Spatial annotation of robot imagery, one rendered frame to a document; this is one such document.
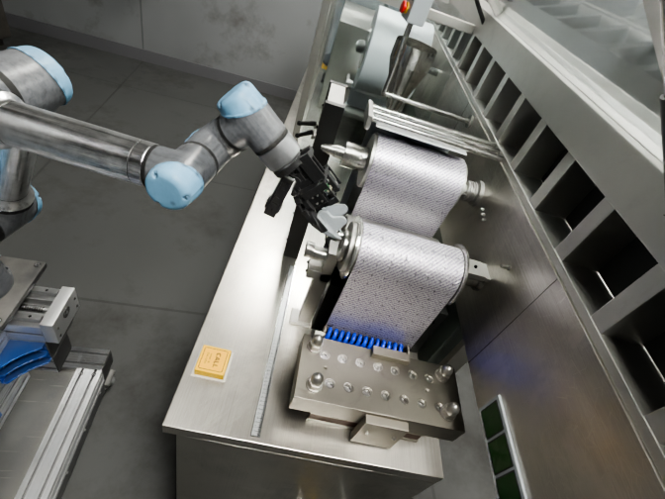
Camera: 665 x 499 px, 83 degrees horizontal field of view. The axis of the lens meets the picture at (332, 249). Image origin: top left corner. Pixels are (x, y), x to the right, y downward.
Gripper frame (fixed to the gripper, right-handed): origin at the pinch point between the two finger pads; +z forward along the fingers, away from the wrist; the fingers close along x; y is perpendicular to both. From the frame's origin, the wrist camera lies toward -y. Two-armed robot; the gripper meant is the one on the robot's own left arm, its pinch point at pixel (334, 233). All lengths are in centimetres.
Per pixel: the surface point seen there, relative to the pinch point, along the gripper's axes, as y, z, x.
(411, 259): 13.1, 10.7, -5.5
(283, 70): -112, 18, 363
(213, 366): -38.3, 7.5, -19.2
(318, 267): -10.2, 7.8, 0.9
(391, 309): 2.8, 21.1, -7.6
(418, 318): 6.8, 27.1, -7.6
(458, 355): 3, 68, 6
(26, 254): -187, -25, 68
